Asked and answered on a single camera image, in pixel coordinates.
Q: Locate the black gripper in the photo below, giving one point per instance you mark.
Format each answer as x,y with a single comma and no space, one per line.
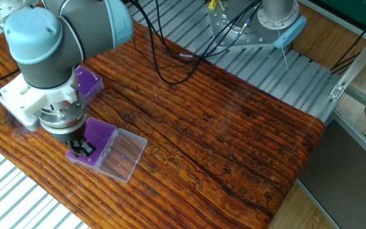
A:
68,132

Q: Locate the purple pipette tip holder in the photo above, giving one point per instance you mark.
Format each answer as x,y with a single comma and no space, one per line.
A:
91,86
122,159

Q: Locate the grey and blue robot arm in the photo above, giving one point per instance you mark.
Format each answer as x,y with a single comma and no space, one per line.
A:
49,44

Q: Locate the silver ribbed wrist flange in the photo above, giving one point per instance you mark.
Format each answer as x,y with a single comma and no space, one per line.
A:
62,114

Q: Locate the glossy wood grain mat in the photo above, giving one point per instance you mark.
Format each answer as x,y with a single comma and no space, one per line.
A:
221,140

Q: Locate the silver robot mounting plate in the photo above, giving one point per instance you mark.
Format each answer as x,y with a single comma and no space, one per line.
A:
234,38

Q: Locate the yellow connector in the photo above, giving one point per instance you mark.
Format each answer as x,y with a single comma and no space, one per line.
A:
213,4

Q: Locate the thin white rod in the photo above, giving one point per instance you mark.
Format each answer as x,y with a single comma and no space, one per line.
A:
284,57

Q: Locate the light blue plastic piece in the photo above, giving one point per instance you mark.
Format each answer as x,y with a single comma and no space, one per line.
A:
290,32

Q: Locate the green board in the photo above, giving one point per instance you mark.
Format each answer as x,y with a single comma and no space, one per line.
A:
361,13

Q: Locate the silver corner bracket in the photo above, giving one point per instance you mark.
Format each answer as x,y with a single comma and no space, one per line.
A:
337,92

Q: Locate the aluminium frame profile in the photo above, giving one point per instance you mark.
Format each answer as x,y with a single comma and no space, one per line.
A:
361,67

